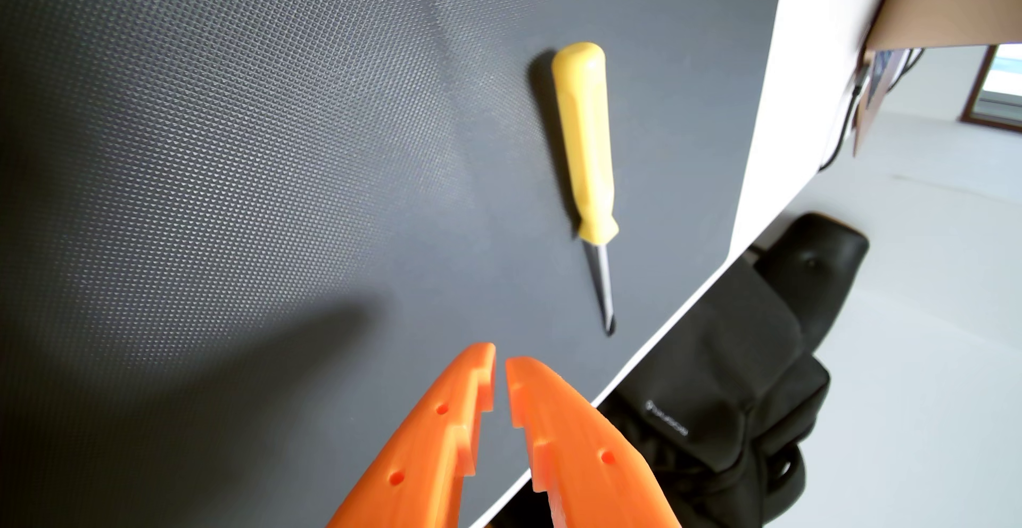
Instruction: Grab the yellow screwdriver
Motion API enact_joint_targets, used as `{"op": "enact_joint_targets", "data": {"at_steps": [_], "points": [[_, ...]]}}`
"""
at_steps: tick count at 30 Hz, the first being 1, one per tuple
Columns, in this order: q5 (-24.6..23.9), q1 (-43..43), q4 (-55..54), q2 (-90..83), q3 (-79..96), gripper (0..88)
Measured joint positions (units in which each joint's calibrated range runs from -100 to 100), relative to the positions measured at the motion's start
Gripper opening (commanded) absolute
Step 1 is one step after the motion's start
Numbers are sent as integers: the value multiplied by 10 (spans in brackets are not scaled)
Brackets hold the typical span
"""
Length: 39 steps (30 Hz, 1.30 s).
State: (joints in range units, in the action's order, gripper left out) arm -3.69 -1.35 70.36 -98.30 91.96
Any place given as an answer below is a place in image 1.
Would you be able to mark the brown cardboard box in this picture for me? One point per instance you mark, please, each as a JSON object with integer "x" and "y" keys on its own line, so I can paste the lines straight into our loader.
{"x": 950, "y": 1}

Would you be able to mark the dark grey textured mat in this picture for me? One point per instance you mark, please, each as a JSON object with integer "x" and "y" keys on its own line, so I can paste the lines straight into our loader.
{"x": 279, "y": 153}

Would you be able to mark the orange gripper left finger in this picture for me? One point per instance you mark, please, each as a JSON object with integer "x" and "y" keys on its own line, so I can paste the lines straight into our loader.
{"x": 423, "y": 448}

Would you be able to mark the brown window frame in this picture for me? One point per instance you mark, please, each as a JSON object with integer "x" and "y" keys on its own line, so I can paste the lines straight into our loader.
{"x": 976, "y": 89}

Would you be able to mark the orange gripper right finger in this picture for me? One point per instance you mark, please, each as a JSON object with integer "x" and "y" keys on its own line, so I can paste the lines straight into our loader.
{"x": 583, "y": 464}

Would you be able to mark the black chair armrest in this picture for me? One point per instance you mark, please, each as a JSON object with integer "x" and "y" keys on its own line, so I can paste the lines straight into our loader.
{"x": 814, "y": 260}

